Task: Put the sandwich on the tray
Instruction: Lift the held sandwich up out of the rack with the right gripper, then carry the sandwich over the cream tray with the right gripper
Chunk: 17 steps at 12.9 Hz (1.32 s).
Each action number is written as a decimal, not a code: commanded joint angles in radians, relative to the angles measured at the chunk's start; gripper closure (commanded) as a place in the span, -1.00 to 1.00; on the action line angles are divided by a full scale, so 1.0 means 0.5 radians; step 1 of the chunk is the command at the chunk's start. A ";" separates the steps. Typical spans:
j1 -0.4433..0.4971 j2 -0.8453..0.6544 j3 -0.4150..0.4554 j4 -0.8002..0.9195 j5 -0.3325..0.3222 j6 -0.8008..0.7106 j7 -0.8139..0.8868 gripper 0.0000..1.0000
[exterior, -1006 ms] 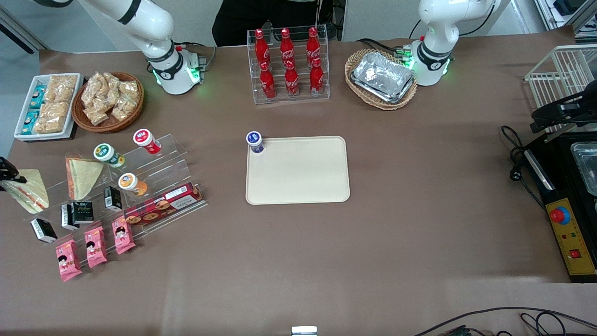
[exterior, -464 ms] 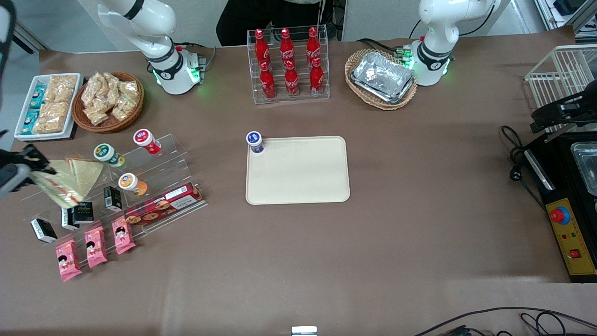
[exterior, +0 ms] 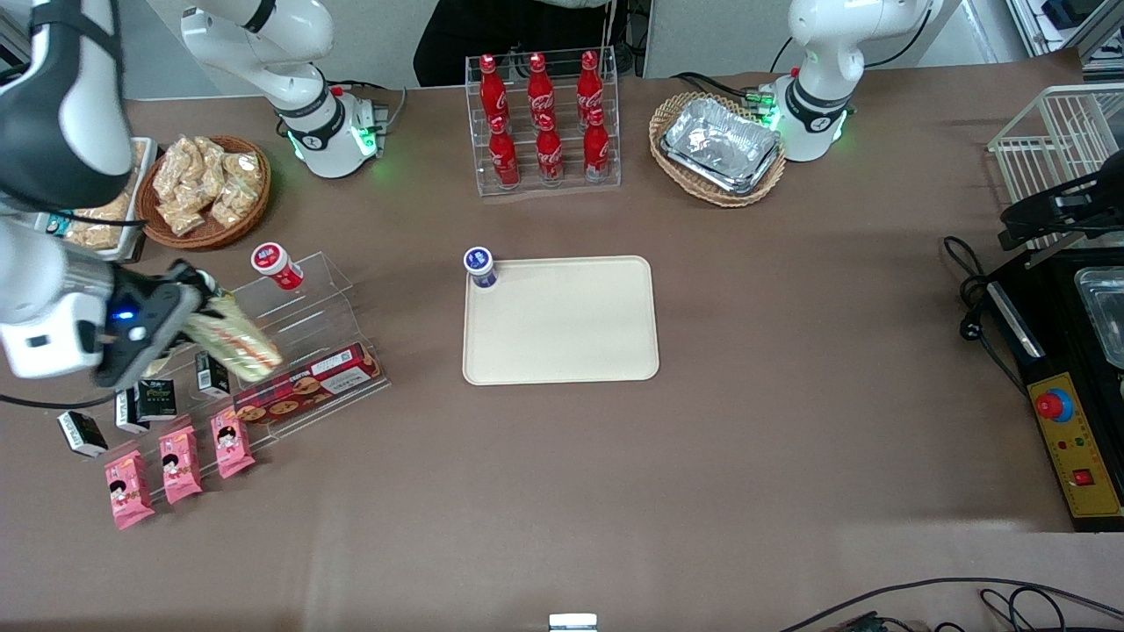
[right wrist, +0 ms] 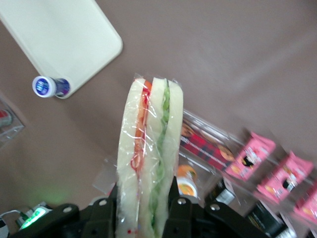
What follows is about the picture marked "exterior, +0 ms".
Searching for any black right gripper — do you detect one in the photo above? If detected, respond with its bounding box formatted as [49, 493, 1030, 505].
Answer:
[93, 260, 219, 389]

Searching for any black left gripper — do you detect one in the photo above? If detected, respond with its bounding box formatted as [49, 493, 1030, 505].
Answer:
[999, 171, 1124, 252]

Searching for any aluminium foil tray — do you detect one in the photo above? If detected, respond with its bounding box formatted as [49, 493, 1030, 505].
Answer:
[666, 97, 782, 183]
[660, 140, 780, 196]

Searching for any beige plastic serving tray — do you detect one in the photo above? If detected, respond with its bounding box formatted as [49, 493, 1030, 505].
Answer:
[462, 255, 660, 386]

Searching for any dark brown wicker basket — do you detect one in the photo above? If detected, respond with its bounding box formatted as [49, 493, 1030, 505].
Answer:
[135, 134, 272, 251]

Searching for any clear bag of crackers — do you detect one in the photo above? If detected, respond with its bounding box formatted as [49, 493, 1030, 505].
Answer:
[158, 200, 208, 238]
[224, 151, 264, 190]
[193, 136, 231, 190]
[66, 206, 134, 254]
[154, 139, 199, 201]
[209, 180, 256, 229]

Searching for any red cap yogurt bottle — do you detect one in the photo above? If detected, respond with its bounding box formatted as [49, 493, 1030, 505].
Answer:
[250, 242, 306, 291]

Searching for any white rectangular dish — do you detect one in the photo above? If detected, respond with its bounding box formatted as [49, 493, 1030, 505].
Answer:
[35, 138, 159, 266]

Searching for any small black drink carton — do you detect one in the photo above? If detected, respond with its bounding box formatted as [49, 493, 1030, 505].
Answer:
[57, 410, 110, 459]
[136, 379, 178, 422]
[114, 386, 150, 435]
[194, 351, 231, 398]

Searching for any stainless steel pan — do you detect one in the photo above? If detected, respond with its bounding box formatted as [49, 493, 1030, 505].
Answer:
[1073, 266, 1124, 370]

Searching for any black electric appliance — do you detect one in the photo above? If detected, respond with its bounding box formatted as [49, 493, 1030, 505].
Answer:
[983, 250, 1124, 534]

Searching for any clear acrylic stepped stand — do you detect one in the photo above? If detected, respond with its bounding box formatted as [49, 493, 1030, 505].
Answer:
[83, 252, 392, 510]

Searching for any red tartan cookie box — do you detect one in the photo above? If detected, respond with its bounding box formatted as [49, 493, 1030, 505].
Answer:
[233, 343, 385, 427]

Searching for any pink snack pack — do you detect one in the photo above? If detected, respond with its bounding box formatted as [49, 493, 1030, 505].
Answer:
[211, 408, 256, 480]
[104, 449, 155, 530]
[159, 426, 204, 506]

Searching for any yellow control panel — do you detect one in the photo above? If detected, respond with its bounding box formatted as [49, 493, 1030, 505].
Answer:
[1027, 373, 1123, 519]

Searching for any blue cap yogurt bottle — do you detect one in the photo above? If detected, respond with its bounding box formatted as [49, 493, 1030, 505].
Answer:
[463, 247, 500, 291]

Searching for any red cola bottle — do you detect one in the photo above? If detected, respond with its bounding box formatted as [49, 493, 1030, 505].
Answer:
[536, 114, 565, 185]
[488, 117, 521, 188]
[527, 53, 556, 131]
[479, 54, 510, 133]
[576, 50, 605, 128]
[583, 110, 610, 183]

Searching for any person in black clothing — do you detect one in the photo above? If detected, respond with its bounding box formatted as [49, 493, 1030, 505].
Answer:
[413, 0, 629, 87]

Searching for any light wicker basket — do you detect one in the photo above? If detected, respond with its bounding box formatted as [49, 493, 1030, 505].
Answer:
[649, 91, 787, 208]

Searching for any clear acrylic bottle rack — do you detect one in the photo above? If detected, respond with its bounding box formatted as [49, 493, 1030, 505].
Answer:
[465, 47, 622, 198]

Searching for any white wire basket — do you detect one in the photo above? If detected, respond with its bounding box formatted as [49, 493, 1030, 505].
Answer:
[988, 83, 1124, 251]

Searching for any black power cable with plug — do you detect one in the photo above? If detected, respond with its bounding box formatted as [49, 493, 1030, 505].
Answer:
[944, 235, 1028, 396]

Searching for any right wrist camera unit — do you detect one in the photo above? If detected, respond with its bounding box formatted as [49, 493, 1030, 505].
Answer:
[0, 294, 108, 380]

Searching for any aluminium frame shelf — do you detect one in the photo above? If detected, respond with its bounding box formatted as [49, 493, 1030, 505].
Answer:
[1005, 0, 1124, 75]

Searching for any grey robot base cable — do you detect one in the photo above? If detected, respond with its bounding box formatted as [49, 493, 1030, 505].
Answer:
[329, 81, 409, 133]

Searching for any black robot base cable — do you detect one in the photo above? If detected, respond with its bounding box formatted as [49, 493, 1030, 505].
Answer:
[672, 72, 796, 111]

